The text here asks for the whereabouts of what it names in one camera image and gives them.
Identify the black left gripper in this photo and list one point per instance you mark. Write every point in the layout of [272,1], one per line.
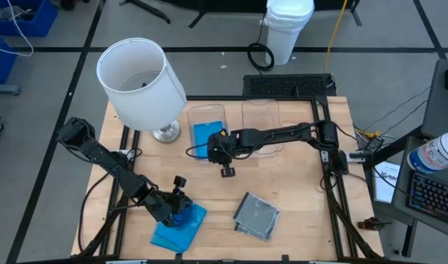
[168,207]

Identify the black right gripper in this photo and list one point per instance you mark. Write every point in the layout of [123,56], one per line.
[220,146]

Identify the clear plastic bin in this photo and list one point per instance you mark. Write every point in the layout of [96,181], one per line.
[260,113]
[205,111]

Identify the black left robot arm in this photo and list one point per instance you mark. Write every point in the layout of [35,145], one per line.
[99,154]

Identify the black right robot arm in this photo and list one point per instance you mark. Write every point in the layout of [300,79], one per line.
[275,135]

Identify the black perforated box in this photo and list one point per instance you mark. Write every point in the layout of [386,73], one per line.
[275,86]

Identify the white shade silver table lamp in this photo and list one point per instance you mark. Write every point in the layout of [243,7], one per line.
[143,91]

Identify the white trash bin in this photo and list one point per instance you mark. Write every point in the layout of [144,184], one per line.
[287,33]

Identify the yellow plug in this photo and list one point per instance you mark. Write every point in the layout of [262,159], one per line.
[370,133]

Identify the white paper sheet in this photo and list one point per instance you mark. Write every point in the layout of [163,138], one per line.
[385,183]

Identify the black brown clamp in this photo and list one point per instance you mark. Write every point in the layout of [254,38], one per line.
[372,223]

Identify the grey side desk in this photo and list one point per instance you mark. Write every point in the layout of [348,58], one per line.
[401,190]

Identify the grey metal base bar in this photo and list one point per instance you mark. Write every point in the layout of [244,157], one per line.
[3,89]

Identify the blue plastic crate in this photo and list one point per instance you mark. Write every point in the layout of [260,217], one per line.
[44,22]
[1,66]

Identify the white-lidded wipes canister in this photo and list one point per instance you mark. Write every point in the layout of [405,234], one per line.
[436,152]

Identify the backlit black keyboard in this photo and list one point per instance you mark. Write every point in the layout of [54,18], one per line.
[432,198]

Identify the grey flat panel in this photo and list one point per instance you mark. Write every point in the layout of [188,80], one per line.
[440,106]

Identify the black table bracket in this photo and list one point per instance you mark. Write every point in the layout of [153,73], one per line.
[285,257]
[178,257]

